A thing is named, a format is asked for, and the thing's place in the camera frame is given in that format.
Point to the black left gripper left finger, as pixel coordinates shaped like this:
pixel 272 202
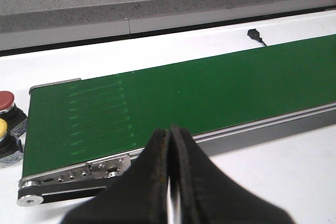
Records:
pixel 138 196

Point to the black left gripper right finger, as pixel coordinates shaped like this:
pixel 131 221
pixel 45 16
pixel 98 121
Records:
pixel 204 194

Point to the green conveyor belt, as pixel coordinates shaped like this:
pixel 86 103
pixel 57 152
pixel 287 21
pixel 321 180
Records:
pixel 78 121

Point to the waiting yellow mushroom push button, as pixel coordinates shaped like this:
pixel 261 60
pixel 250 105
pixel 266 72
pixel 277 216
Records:
pixel 11 147

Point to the waiting red mushroom push button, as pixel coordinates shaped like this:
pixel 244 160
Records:
pixel 15 118

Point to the aluminium conveyor side rail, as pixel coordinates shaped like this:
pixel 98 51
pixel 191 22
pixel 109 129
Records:
pixel 88 178

